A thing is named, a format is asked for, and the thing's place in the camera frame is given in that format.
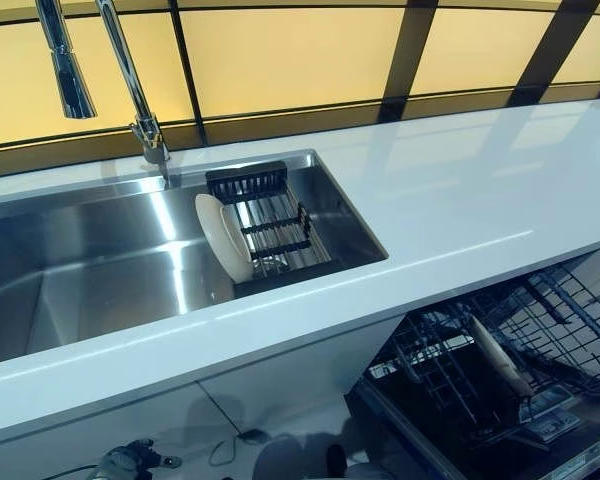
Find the stainless steel sink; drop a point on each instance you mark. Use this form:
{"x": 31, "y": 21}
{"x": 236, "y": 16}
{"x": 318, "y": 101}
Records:
{"x": 105, "y": 260}

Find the robot left leg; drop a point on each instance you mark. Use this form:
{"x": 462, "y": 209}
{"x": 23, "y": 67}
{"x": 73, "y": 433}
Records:
{"x": 285, "y": 462}

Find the black dish drying rack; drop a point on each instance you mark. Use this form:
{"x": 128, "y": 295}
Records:
{"x": 245, "y": 175}

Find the cream round plate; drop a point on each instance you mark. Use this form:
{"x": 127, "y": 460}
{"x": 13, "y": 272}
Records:
{"x": 497, "y": 350}
{"x": 220, "y": 235}

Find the chrome kitchen faucet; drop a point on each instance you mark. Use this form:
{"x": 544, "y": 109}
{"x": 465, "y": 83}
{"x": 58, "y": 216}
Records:
{"x": 130, "y": 75}

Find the yellow window black frame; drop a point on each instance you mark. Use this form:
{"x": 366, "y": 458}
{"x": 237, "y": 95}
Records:
{"x": 290, "y": 55}

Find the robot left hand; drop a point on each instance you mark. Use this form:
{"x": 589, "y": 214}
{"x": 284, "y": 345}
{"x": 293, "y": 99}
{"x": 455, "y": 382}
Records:
{"x": 125, "y": 462}

